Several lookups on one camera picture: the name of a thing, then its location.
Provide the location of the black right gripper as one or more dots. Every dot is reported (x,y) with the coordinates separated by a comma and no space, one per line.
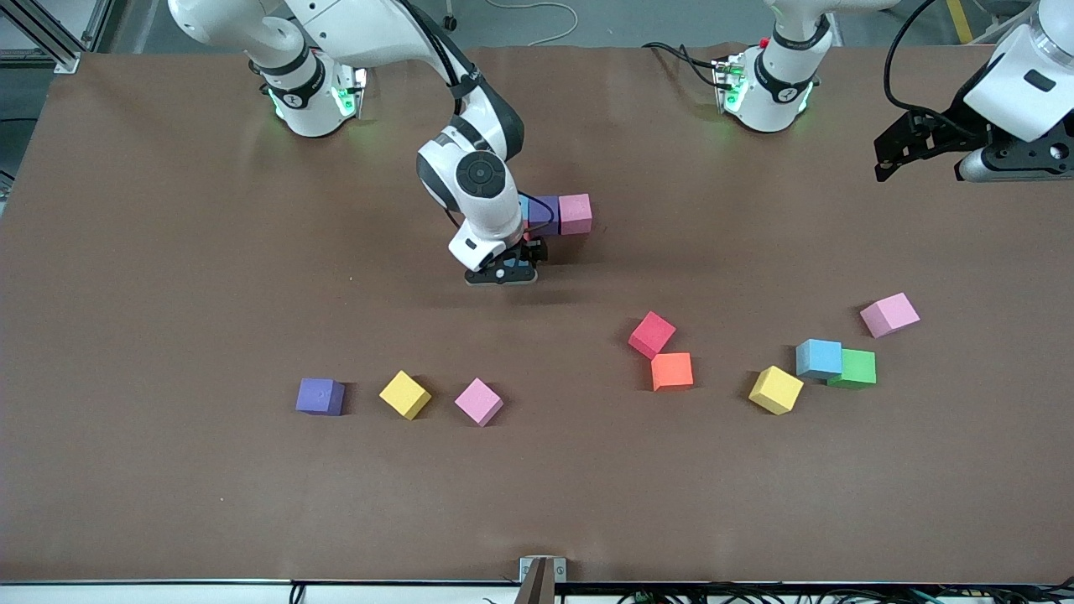
(536,249)

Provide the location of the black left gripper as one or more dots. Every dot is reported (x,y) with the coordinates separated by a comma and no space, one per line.
(946,126)

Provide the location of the purple foam cube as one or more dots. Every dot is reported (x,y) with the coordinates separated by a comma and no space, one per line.
(544,216)
(320,396)

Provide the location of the pink foam cube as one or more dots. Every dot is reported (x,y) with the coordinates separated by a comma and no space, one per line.
(889,315)
(576,214)
(478,401)

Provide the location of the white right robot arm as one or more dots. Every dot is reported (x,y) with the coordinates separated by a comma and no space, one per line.
(491,214)

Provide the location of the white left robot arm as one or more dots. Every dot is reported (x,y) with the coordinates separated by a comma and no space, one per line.
(776,96)

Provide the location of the orange foam cube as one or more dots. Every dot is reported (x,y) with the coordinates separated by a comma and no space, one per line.
(672,371)

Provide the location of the yellow foam cube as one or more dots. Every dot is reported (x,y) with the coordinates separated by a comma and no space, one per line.
(405,394)
(775,389)

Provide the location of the green foam cube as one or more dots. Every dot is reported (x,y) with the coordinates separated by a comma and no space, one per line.
(861,367)

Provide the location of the brown table mat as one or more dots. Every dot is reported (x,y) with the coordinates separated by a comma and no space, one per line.
(587,486)

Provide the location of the metal table edge bracket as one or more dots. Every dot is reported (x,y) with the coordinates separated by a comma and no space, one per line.
(542,570)

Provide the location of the white table edge rail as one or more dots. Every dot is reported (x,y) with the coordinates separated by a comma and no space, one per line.
(168,594)

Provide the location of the aluminium frame profile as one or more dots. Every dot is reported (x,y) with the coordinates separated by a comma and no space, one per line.
(38,59)

